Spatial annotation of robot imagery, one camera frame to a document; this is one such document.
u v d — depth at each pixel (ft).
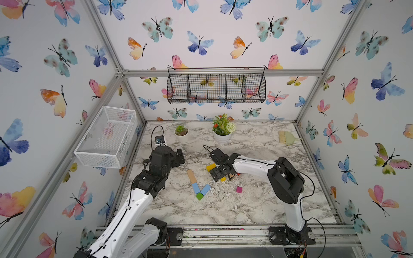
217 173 2.77
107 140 2.83
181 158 2.28
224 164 2.42
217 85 3.22
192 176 3.10
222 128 3.05
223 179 2.99
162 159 1.76
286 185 1.66
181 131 3.36
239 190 2.92
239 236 2.47
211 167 3.12
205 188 2.91
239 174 2.15
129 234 1.44
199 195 2.83
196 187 2.92
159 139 2.10
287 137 3.65
